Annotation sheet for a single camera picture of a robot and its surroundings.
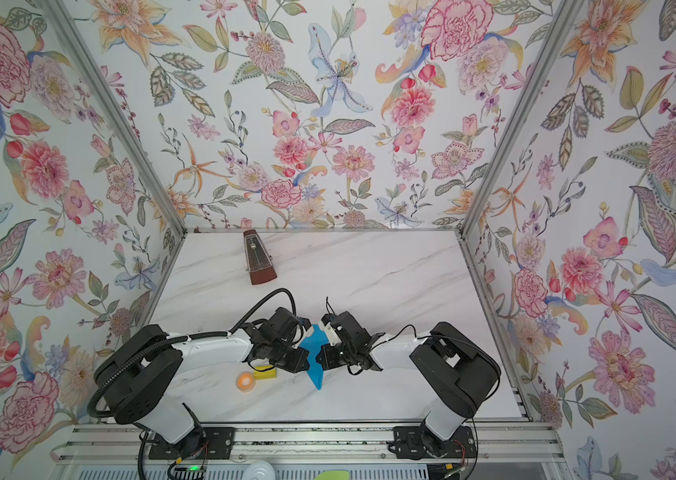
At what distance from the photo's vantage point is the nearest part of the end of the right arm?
68 cm

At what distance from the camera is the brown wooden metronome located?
966 millimetres

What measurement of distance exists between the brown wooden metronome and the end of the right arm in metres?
0.31
